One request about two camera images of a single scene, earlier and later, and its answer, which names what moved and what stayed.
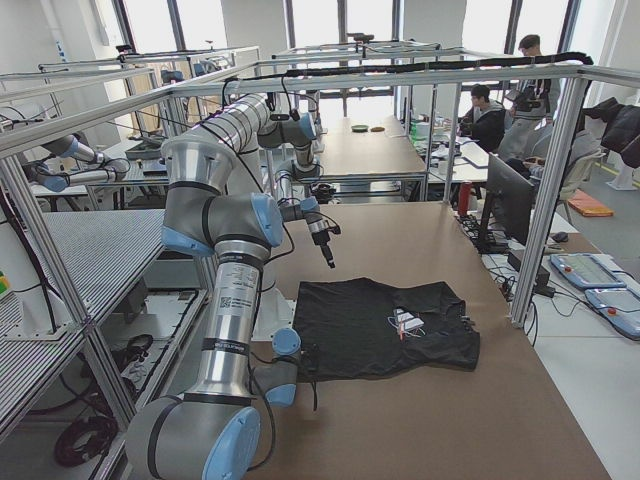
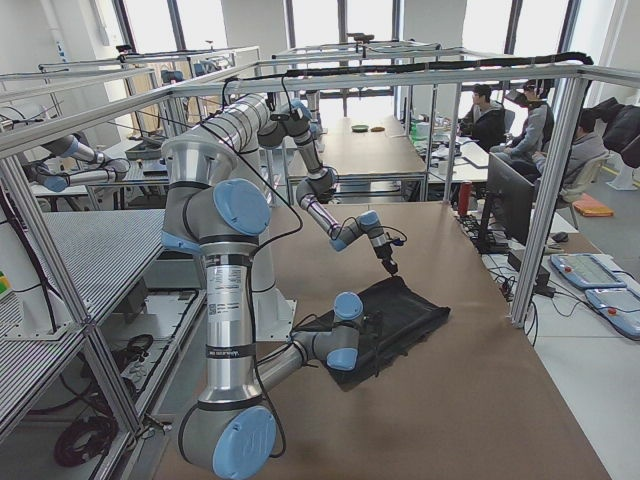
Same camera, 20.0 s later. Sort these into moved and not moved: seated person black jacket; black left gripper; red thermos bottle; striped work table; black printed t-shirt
Moved: black printed t-shirt; black left gripper
Not moved: red thermos bottle; seated person black jacket; striped work table
